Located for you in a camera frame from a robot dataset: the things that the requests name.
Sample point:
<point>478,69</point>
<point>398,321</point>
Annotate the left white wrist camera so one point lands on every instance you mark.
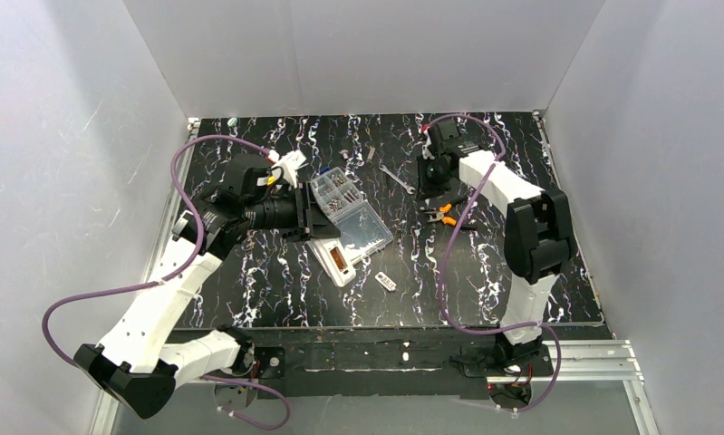
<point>285,167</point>

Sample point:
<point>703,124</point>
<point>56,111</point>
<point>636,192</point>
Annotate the black front mounting rail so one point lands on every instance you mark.
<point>386,362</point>

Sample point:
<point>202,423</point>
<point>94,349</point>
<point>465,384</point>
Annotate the white remote control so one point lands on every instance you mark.
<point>333,258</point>

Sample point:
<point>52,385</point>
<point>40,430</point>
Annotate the silver open-end wrench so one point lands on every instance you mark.
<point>406,186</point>

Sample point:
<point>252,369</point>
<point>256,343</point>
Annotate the clear plastic screw box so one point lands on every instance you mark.
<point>363,232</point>

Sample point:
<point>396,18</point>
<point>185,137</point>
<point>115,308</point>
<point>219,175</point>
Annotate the white remote battery cover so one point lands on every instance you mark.
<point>386,282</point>

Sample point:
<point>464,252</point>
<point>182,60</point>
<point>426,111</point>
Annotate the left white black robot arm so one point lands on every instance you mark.
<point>135,362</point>

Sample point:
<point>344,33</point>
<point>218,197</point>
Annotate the small grey metal bar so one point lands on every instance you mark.
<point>370,154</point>

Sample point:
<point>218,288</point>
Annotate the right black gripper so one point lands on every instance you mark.
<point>432,178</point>

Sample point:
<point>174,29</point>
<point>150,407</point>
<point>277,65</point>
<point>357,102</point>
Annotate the orange handled pliers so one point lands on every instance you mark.
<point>441,214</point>

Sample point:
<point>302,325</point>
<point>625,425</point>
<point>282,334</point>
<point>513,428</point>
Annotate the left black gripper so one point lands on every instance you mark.
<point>304,212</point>

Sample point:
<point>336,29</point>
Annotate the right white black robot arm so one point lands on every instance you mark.
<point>539,237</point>

